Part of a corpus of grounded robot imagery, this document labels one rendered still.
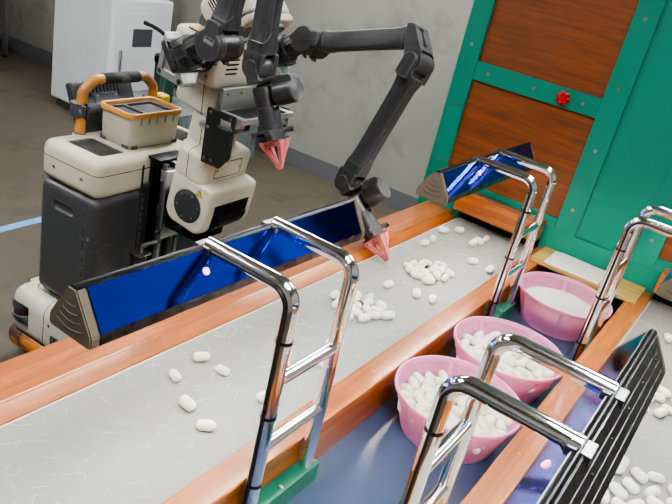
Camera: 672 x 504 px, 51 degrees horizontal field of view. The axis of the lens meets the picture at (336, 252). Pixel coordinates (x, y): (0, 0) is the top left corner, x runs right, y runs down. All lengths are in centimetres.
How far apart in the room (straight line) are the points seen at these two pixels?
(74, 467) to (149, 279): 37
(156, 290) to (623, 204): 167
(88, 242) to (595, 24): 165
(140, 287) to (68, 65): 452
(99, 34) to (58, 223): 290
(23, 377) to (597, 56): 178
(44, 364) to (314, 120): 375
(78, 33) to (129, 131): 305
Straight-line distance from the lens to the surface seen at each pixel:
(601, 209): 234
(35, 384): 130
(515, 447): 139
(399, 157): 460
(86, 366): 135
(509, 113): 239
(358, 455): 138
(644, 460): 158
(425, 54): 197
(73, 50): 534
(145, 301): 93
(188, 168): 211
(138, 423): 126
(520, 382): 161
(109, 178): 219
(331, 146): 484
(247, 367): 142
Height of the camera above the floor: 155
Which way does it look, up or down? 24 degrees down
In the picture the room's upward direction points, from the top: 13 degrees clockwise
